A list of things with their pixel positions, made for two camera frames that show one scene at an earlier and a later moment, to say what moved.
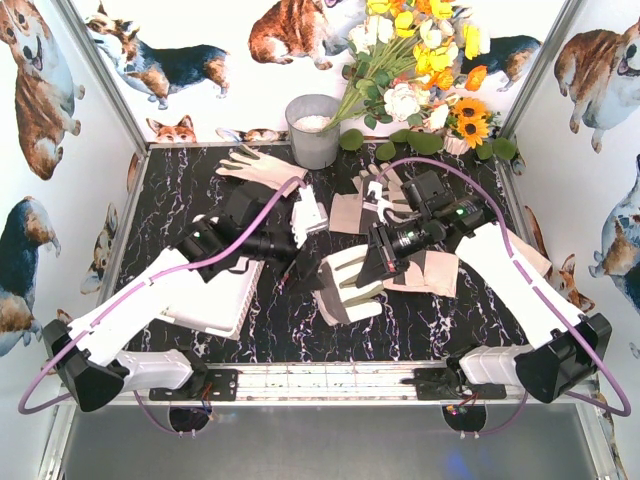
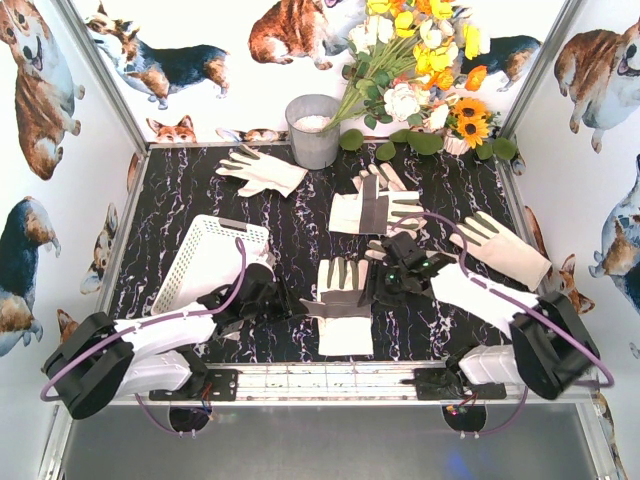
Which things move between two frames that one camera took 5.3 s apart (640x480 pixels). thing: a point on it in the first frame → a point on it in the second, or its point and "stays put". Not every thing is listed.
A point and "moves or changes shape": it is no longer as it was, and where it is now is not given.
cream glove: (247, 165) stays put
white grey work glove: (340, 300) moves or changes shape
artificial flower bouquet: (410, 63) stays put
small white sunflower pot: (455, 145) stays put
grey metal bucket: (312, 147) stays put
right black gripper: (381, 249) → (382, 276)
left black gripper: (300, 256) → (288, 298)
